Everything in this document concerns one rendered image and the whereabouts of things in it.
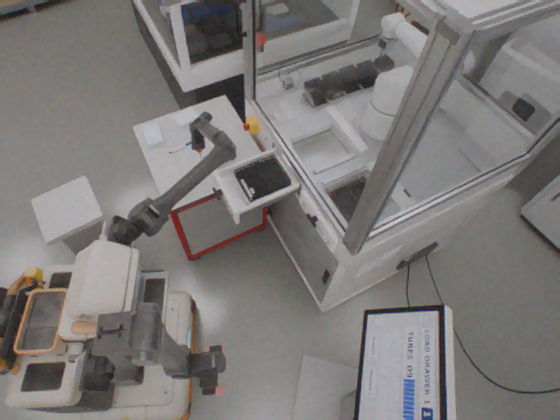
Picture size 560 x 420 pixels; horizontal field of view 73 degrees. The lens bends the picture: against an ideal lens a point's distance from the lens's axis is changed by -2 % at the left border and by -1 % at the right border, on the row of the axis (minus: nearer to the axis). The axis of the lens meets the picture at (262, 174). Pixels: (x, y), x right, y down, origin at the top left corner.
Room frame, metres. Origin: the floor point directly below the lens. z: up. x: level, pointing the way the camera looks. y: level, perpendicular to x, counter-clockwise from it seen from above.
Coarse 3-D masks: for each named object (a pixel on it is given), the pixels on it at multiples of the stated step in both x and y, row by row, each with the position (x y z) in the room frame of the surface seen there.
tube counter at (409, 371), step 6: (408, 366) 0.19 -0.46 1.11; (414, 366) 0.19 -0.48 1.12; (408, 372) 0.17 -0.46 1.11; (414, 372) 0.17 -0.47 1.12; (408, 378) 0.16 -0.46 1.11; (414, 378) 0.15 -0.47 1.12; (408, 384) 0.14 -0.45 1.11; (414, 384) 0.14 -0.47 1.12; (402, 390) 0.13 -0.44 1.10; (408, 390) 0.12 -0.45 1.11; (414, 390) 0.12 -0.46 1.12; (402, 396) 0.11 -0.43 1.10; (408, 396) 0.11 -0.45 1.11; (414, 396) 0.11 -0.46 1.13; (402, 402) 0.09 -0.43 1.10; (408, 402) 0.09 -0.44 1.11; (414, 402) 0.09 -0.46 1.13; (402, 408) 0.08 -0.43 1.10; (408, 408) 0.08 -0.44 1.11; (414, 408) 0.08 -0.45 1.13; (402, 414) 0.06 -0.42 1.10; (408, 414) 0.06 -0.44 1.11; (414, 414) 0.06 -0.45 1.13
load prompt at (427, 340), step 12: (420, 336) 0.27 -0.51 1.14; (432, 336) 0.27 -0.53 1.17; (420, 348) 0.24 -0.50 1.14; (432, 348) 0.23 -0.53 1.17; (420, 360) 0.20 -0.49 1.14; (432, 360) 0.20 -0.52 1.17; (420, 372) 0.17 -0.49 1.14; (432, 372) 0.17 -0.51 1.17; (420, 384) 0.14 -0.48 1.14; (432, 384) 0.13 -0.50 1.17; (420, 396) 0.11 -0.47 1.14; (432, 396) 0.10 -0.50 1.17; (420, 408) 0.08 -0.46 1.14; (432, 408) 0.08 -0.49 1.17
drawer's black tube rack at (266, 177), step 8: (264, 160) 1.13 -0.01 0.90; (272, 160) 1.14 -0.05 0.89; (240, 168) 1.08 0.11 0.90; (248, 168) 1.09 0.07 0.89; (256, 168) 1.09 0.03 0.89; (264, 168) 1.09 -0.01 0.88; (272, 168) 1.09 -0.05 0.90; (280, 168) 1.08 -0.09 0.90; (248, 176) 1.04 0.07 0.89; (256, 176) 1.05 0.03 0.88; (264, 176) 1.04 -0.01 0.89; (272, 176) 1.04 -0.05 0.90; (280, 176) 1.04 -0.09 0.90; (288, 176) 1.04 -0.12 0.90; (240, 184) 1.01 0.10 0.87; (248, 184) 0.99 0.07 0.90; (256, 184) 0.99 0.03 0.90; (264, 184) 1.00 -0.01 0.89; (272, 184) 0.99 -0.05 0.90; (280, 184) 1.00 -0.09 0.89; (288, 184) 1.01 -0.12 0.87; (256, 192) 0.95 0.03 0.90; (264, 192) 0.95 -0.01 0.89; (272, 192) 0.97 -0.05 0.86
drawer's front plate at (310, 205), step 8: (304, 192) 0.93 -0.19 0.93; (304, 200) 0.91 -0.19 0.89; (312, 200) 0.89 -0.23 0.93; (304, 208) 0.90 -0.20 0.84; (312, 208) 0.85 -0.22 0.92; (312, 216) 0.84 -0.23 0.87; (320, 216) 0.81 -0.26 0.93; (320, 224) 0.79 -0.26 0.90; (320, 232) 0.78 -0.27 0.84; (328, 232) 0.74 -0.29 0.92; (336, 240) 0.70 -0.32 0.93
